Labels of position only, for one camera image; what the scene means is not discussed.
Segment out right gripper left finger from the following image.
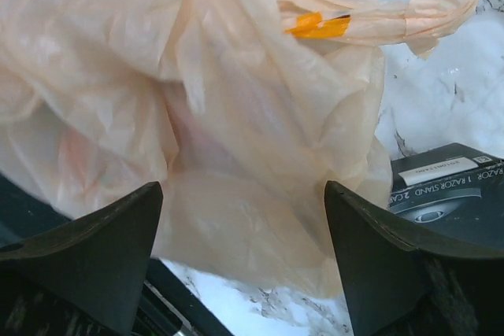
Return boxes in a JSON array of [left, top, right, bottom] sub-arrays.
[[0, 180, 164, 336]]

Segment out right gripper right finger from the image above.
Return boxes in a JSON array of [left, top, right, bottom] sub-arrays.
[[324, 182, 503, 335]]

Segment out peach plastic grocery bag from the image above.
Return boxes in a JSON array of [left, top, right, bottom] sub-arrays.
[[1, 0, 479, 297]]

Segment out black green razor box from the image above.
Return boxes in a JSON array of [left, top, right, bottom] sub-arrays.
[[388, 143, 503, 249]]

